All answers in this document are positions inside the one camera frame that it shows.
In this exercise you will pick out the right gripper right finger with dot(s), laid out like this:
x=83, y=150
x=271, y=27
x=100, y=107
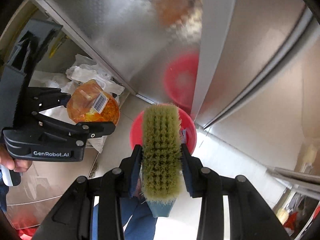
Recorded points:
x=191, y=169

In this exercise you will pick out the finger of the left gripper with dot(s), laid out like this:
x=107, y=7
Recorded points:
x=44, y=98
x=87, y=129

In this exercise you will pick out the person's left hand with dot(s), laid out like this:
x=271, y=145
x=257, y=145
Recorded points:
x=16, y=165

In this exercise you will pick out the orange plastic food bag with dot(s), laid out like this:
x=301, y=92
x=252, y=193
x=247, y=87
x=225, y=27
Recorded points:
x=89, y=103

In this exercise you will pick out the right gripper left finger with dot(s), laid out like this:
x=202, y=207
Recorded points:
x=130, y=171

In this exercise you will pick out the person's blue jeans legs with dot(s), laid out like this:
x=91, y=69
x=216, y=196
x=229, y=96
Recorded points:
x=136, y=214

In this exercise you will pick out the steel cabinet door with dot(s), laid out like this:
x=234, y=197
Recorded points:
x=138, y=39

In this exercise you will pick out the red plastic trash bin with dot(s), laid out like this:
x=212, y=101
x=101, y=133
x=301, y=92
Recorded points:
x=187, y=125

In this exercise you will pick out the white plastic bags pile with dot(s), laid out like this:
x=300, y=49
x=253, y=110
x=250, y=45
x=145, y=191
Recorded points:
x=83, y=70

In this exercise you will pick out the green bristle scrub brush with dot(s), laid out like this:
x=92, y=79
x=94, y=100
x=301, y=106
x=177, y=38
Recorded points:
x=161, y=163

